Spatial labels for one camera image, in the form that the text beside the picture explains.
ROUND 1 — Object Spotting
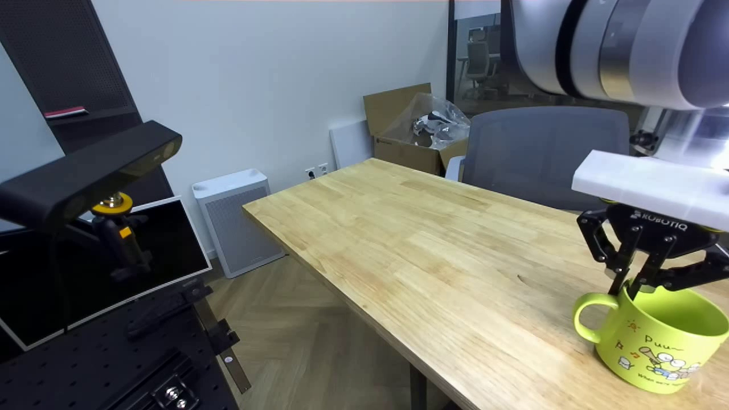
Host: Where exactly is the white wall outlet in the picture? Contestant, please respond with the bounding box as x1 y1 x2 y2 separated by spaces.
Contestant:
306 160 333 181

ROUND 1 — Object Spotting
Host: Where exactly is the black perforated breadboard table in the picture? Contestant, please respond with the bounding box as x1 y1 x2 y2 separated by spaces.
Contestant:
0 277 256 410

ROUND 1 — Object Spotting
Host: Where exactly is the brown cardboard box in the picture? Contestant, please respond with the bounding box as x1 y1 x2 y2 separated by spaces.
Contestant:
363 81 473 178

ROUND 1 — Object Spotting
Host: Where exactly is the black panel white frame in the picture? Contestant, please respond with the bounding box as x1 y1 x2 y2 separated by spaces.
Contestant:
0 193 215 352

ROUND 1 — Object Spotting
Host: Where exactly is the clear plastic bag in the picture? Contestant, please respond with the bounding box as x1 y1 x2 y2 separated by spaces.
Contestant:
395 93 474 149

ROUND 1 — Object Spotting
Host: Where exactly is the yellow black camera clamp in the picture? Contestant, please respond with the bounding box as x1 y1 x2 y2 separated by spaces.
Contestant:
79 189 156 283

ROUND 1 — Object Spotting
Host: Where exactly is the black stereo camera bar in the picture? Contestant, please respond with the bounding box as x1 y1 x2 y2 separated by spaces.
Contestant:
0 118 186 230

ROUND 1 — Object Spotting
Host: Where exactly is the red label strip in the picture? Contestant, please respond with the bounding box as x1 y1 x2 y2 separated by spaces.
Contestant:
44 105 91 123

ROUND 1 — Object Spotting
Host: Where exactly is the green cartoon print mug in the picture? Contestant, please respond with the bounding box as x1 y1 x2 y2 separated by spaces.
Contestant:
570 283 729 395

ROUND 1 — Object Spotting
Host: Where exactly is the white wrist mount plate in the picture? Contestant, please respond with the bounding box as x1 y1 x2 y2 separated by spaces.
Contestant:
570 147 729 235

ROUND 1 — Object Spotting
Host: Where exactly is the grey office chair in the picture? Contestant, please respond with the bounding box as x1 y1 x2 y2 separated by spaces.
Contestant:
445 105 634 213

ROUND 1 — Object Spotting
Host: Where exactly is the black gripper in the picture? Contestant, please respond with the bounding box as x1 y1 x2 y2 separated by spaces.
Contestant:
575 202 729 301

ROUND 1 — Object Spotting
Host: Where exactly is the white air purifier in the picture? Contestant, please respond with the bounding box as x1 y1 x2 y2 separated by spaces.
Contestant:
189 167 288 280

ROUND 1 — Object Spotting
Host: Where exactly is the white flat board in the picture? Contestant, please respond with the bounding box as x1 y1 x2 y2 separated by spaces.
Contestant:
327 113 377 170

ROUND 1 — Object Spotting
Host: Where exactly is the black table leg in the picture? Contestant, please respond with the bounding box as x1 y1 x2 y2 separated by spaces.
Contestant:
408 361 429 410

